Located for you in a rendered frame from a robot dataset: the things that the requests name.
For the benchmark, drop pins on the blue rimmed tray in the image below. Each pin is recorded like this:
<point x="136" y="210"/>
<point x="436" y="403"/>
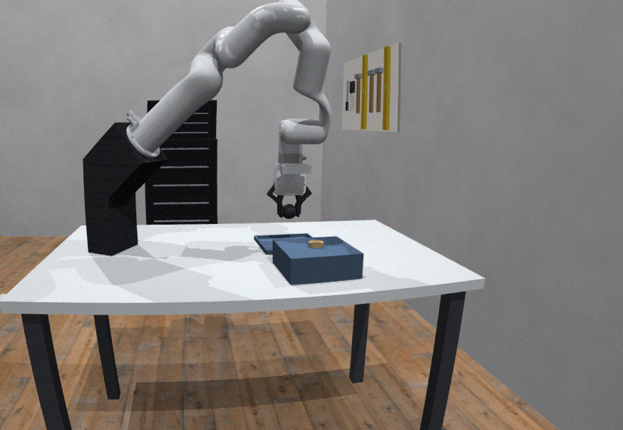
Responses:
<point x="267" y="240"/>

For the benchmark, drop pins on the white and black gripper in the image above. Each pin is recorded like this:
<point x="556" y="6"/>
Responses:
<point x="288" y="184"/>

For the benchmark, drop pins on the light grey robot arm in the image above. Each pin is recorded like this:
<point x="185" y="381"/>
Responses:
<point x="233" y="47"/>

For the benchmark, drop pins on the dark grey ball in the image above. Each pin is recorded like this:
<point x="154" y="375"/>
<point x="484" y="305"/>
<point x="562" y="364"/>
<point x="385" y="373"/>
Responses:
<point x="289" y="211"/>

